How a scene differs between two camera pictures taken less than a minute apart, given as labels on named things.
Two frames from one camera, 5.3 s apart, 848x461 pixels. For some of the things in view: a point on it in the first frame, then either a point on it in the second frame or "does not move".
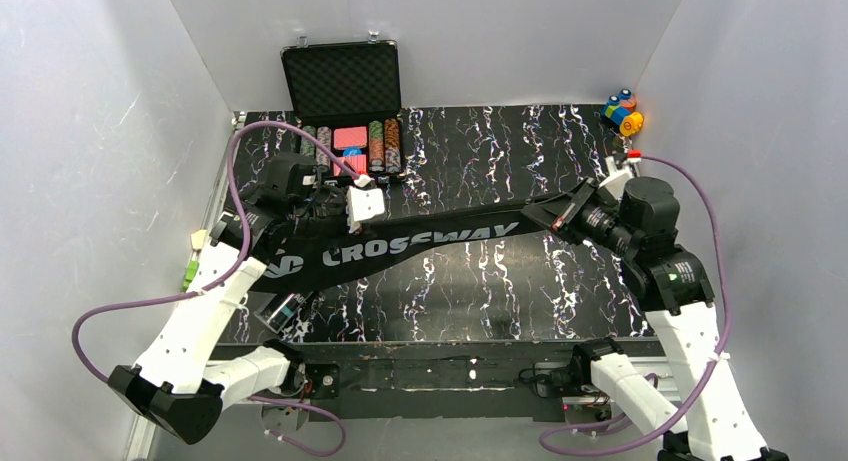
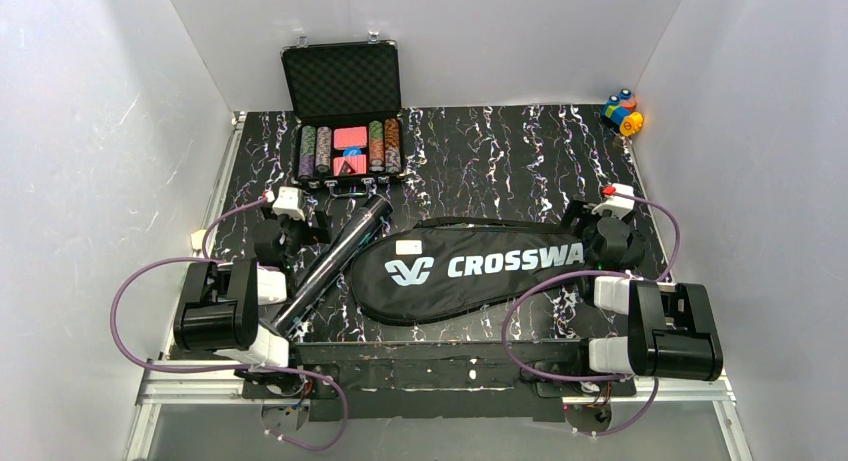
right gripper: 568,212 → 589,218
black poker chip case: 348,95 does not move
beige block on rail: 197,239 does not move
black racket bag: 333,247 → 426,268
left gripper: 340,206 → 299,225
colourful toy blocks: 620,109 does not move
